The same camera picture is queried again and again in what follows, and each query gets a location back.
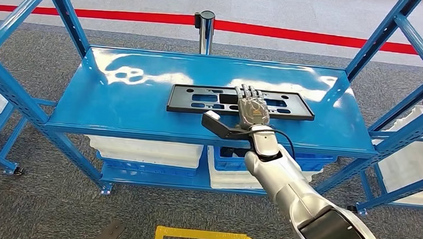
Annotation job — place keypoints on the chrome stanchion post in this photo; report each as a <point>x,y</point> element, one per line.
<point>206,36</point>

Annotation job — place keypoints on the small black plastic part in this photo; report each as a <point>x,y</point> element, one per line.
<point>233,153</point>

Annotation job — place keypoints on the black caster wheel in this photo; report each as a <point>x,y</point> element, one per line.
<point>19,171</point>
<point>352,209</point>

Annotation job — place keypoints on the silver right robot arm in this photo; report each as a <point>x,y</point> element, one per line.
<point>285,183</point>

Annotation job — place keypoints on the black plastic panel part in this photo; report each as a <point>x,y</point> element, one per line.
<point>177,105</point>

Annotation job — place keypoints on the blue plastic crate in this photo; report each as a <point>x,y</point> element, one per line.
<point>230,164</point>

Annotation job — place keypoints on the red barrier belt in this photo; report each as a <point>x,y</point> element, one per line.
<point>314,37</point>
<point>129,16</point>

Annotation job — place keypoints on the white plastic bin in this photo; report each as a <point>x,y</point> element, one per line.
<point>146,151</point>
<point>226,179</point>

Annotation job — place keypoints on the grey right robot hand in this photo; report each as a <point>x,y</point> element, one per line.
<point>253,112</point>

